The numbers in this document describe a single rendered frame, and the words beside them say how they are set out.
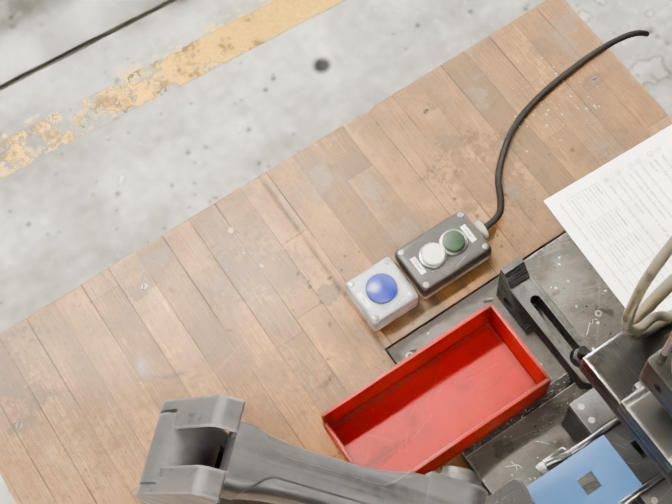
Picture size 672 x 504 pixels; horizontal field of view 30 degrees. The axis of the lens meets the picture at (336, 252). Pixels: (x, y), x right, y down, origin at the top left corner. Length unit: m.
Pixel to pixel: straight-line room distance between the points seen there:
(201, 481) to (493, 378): 0.57
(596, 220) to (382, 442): 0.40
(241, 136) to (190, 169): 0.13
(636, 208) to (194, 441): 0.75
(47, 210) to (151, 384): 1.21
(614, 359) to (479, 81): 0.55
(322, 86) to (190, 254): 1.20
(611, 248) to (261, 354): 0.47
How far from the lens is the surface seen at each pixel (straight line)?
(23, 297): 2.69
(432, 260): 1.58
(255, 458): 1.10
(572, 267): 1.63
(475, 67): 1.76
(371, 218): 1.65
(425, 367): 1.57
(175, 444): 1.15
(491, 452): 1.54
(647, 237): 1.66
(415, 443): 1.54
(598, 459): 1.46
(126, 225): 2.70
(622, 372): 1.33
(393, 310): 1.56
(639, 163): 1.70
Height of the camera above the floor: 2.39
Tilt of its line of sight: 66 degrees down
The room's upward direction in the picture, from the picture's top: 8 degrees counter-clockwise
